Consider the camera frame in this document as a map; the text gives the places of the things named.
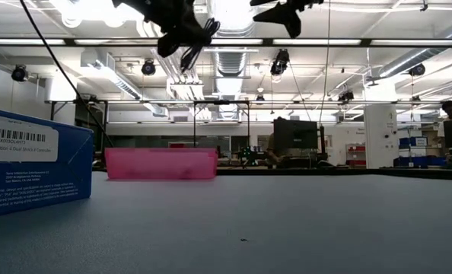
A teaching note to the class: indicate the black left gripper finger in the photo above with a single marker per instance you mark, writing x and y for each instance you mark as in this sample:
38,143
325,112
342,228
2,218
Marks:
169,45
195,36

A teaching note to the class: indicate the black ceiling spotlight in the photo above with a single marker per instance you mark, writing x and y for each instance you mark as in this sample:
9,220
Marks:
148,67
19,73
346,96
417,69
279,62

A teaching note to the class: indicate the red plastic bin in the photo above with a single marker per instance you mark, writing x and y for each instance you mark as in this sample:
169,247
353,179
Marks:
161,163

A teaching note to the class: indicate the white square pillar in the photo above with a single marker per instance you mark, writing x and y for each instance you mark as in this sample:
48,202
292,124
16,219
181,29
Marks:
380,137

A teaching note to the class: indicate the red storage shelf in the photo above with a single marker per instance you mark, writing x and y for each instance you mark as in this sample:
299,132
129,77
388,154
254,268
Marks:
356,156

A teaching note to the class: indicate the blue storage bins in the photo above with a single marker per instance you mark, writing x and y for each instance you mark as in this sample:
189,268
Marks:
416,152

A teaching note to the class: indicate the blue game controller box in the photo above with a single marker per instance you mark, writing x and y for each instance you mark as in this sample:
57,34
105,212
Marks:
35,179

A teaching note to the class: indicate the silver ventilation duct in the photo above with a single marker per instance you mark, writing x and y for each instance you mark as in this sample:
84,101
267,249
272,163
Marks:
230,62

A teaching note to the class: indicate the black metal background frame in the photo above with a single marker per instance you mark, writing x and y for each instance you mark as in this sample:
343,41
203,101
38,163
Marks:
221,102

